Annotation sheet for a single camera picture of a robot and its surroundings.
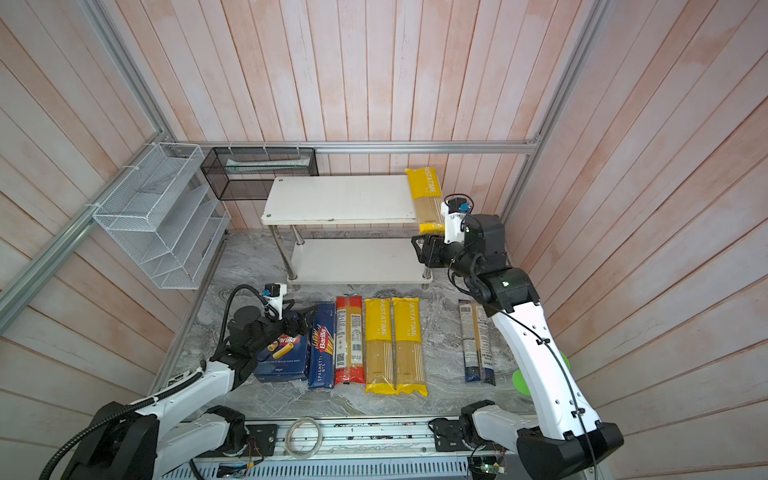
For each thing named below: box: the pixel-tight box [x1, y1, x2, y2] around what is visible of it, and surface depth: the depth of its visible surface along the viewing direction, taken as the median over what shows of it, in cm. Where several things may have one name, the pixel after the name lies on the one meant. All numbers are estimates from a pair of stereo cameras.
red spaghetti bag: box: [334, 296, 366, 386], surface depth 90 cm
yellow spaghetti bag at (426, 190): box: [404, 166, 445, 235], surface depth 79 cm
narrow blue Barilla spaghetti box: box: [308, 303, 336, 389], surface depth 87 cm
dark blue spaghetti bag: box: [458, 299, 496, 386], surface depth 90 cm
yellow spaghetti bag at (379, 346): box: [365, 298, 396, 395], surface depth 89 cm
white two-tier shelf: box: [260, 175, 433, 289], surface depth 86 cm
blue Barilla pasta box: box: [254, 334, 309, 383], surface depth 81 cm
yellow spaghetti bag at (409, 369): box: [392, 297, 428, 397], surface depth 90 cm
